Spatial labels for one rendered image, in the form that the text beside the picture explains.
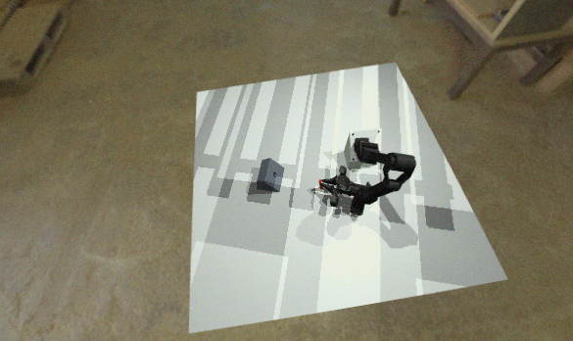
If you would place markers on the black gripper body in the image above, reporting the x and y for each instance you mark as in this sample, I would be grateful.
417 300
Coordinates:
335 198

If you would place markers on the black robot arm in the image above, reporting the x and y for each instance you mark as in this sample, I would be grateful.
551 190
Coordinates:
367 194

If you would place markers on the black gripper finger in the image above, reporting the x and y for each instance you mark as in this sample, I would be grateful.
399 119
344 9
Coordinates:
330 180
328 187

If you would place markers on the grey sloped panel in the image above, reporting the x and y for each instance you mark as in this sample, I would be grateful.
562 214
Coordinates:
270 176

